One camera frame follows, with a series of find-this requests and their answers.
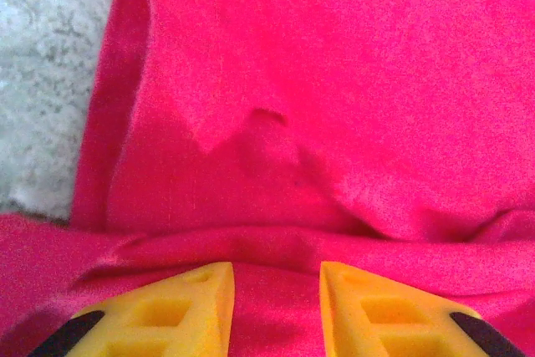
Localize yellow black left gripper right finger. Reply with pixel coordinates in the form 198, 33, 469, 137
318, 261, 528, 357

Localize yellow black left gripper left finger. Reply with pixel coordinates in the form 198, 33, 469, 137
27, 261, 237, 357

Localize red t-shirt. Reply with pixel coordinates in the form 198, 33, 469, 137
0, 0, 535, 357

